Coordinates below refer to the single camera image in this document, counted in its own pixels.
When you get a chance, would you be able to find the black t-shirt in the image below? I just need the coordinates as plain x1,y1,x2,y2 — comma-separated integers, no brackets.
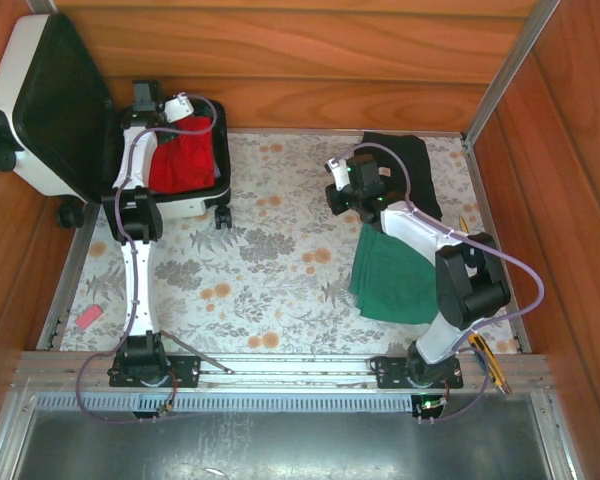
360,131,445,222

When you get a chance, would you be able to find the red garment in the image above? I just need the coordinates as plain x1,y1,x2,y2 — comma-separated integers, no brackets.
147,114,219,196

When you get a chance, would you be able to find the green garment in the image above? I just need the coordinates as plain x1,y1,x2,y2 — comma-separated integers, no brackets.
348,222,447,326

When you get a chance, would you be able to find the white hard-shell suitcase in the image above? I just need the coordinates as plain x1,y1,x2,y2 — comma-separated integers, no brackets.
0,12,234,231

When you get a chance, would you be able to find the floral tablecloth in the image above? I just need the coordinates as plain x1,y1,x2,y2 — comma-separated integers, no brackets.
59,130,521,355

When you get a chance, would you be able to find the yellow utility knife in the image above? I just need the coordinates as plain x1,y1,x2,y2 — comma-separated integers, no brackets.
467,333,512,396

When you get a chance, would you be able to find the small circuit board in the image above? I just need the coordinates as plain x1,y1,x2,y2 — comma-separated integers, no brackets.
152,397,179,420
413,393,450,426

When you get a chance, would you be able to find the pink eraser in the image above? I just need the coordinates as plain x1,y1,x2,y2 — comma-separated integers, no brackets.
73,304,105,331

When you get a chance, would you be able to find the thin metal rod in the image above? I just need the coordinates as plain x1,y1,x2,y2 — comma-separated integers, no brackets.
160,330,234,375

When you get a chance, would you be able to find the galvanised metal sheet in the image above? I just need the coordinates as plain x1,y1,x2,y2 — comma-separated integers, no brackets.
0,407,581,480

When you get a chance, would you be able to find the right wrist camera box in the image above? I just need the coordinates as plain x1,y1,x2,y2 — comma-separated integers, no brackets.
326,157,353,192

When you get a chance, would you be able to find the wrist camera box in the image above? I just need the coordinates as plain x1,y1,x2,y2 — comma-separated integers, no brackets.
326,157,353,192
162,92,195,122

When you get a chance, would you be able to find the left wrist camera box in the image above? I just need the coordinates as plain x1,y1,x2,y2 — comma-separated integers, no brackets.
162,92,195,122

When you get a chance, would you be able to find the aluminium back rail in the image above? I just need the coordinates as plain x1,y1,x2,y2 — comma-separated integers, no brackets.
228,127,466,138

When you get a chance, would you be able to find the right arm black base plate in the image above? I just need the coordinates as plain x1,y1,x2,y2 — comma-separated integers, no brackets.
373,355,466,391

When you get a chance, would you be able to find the aluminium mounting rail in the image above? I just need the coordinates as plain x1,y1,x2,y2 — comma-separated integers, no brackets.
10,350,552,390

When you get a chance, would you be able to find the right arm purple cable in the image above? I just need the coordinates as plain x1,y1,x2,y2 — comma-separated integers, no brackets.
329,142,546,424

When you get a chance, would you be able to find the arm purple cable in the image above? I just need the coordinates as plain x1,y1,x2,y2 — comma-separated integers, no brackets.
75,93,219,426
329,142,546,424

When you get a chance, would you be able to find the aluminium side rail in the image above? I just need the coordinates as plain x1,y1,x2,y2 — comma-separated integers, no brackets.
460,133,532,355
35,202,104,352

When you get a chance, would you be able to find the grey slotted cable duct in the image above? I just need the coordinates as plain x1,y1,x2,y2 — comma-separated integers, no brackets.
29,391,419,415

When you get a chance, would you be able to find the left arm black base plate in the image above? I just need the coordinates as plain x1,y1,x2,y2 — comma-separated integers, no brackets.
107,352,202,390

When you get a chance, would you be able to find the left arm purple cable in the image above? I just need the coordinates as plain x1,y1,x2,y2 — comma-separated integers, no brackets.
75,93,219,426

